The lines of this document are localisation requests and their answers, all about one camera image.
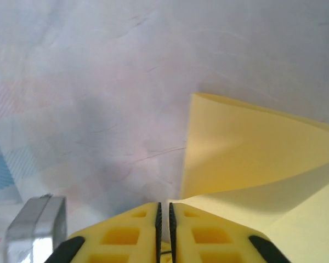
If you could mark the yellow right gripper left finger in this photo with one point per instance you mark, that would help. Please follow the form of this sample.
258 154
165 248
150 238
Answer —
118 241

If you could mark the yellow square paper sheet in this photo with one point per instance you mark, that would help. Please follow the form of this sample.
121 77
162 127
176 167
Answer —
235 150

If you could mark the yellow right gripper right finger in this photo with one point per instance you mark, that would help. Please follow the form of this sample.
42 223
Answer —
214 241

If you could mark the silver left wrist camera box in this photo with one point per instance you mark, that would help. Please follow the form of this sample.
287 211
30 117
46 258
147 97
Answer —
38 219

